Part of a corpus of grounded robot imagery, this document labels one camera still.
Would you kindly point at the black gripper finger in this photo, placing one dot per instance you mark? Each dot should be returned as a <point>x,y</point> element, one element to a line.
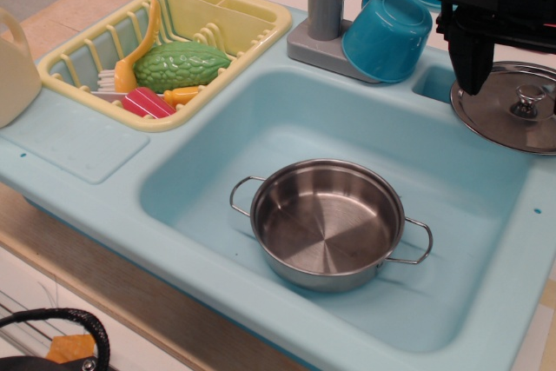
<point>471,48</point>

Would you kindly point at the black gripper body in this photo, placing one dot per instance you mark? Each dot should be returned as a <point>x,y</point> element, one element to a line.
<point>525,24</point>

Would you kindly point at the stainless steel pot lid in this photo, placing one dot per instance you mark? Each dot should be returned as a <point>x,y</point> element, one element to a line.
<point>515,107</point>

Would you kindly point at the teal toy cup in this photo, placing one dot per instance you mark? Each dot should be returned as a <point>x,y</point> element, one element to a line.
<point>387,38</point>

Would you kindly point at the grey toy faucet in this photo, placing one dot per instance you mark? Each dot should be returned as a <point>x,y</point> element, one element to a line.
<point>317,40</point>

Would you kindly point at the orange toy bottle piece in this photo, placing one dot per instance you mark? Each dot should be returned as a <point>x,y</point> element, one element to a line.
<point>180,96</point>

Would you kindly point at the green toy bitter gourd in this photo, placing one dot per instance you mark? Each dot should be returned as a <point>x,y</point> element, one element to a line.
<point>179,64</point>

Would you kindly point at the yellow dish rack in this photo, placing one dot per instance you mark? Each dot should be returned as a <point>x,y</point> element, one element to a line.
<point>243,29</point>

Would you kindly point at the pink toy food piece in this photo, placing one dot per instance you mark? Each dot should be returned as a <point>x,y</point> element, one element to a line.
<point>144,102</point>

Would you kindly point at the light blue toy sink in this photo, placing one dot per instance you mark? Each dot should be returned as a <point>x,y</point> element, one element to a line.
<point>467,275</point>

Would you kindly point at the cream plastic jug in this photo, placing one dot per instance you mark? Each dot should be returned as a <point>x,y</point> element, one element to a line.
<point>20,80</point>

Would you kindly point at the orange sticky paper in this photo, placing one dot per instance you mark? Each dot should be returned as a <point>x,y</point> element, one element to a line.
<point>70,348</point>

